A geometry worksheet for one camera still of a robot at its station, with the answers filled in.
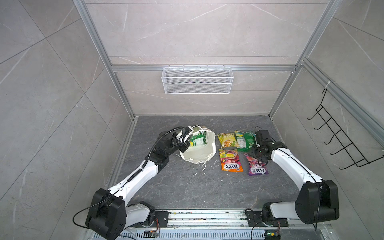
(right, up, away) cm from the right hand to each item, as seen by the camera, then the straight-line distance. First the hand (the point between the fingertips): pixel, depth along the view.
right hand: (253, 152), depth 88 cm
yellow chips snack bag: (-13, +6, +12) cm, 19 cm away
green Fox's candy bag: (0, +5, +13) cm, 14 cm away
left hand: (-38, +13, -10) cm, 41 cm away
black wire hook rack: (+33, +11, -20) cm, 40 cm away
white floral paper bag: (-32, -2, +3) cm, 32 cm away
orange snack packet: (-13, -6, +3) cm, 15 cm away
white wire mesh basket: (-33, +47, +13) cm, 59 cm away
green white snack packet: (-33, +7, +11) cm, 35 cm away
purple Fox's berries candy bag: (+2, -9, 0) cm, 9 cm away
